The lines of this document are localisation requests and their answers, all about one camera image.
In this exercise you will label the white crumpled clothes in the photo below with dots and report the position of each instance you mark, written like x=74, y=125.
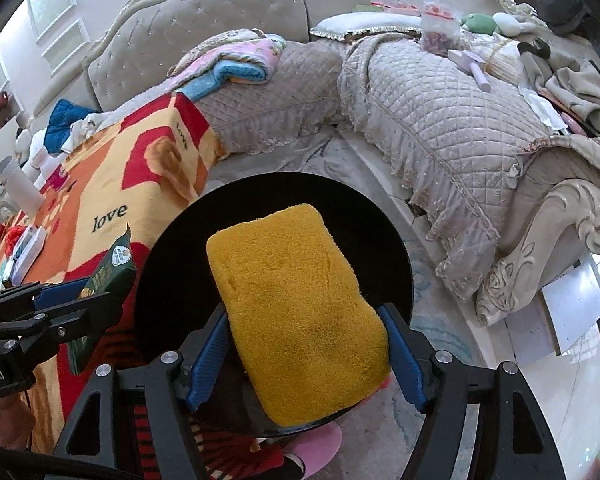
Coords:
x=87, y=125

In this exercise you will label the dark puffer jacket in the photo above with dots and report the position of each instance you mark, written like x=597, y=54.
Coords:
x=562, y=10

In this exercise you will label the red items on counter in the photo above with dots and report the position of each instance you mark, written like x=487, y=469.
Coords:
x=0, y=102

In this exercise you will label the green plush toy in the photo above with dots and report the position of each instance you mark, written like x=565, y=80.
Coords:
x=477, y=24

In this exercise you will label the white frilled pillow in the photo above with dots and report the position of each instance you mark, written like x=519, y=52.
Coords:
x=365, y=22

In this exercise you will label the pink slipper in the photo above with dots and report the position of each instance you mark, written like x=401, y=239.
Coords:
x=315, y=447

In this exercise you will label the black trash bin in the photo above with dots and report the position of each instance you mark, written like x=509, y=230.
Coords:
x=180, y=270

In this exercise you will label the white paper packet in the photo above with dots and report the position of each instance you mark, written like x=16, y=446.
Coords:
x=542, y=107

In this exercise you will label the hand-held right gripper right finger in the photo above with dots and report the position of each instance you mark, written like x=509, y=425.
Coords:
x=405, y=355

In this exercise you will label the yellow sponge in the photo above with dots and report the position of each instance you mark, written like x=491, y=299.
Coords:
x=300, y=310

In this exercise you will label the person's left hand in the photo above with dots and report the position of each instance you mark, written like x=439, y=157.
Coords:
x=12, y=425

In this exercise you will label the beige tufted sofa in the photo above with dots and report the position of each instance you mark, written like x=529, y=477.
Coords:
x=205, y=25

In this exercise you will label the orange red printed blanket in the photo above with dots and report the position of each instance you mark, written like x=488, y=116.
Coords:
x=110, y=185

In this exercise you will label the cream ribbed cushion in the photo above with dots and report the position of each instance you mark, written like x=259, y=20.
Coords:
x=505, y=62

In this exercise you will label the folded pink blue blanket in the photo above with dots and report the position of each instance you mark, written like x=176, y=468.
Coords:
x=240, y=65

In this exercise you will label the teal white box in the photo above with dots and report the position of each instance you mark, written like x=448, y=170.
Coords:
x=27, y=252

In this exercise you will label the red plastic bag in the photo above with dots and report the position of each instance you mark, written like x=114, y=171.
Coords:
x=11, y=236

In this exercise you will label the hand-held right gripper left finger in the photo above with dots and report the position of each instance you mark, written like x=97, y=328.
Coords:
x=207, y=360

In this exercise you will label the white thermos bottle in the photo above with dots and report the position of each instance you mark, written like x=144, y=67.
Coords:
x=20, y=185

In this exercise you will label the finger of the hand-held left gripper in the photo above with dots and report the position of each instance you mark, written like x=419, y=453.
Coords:
x=70, y=320
x=60, y=295

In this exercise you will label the dark green box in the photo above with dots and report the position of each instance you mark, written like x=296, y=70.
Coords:
x=112, y=265

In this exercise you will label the blue pillow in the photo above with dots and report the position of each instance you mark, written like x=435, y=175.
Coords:
x=70, y=122

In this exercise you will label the white plush rabbit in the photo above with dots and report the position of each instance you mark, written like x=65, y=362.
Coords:
x=512, y=22

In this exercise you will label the beige crumpled clothes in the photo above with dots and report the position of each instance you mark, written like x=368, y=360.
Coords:
x=575, y=90

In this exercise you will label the clear bag of red snacks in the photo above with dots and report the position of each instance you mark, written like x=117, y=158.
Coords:
x=440, y=25

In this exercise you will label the quilted beige sofa cover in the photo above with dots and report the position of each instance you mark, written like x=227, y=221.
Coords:
x=445, y=125
x=280, y=95

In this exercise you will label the white plush doll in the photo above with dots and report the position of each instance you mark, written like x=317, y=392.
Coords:
x=27, y=147

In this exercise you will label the pink packages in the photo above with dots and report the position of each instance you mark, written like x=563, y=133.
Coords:
x=395, y=4

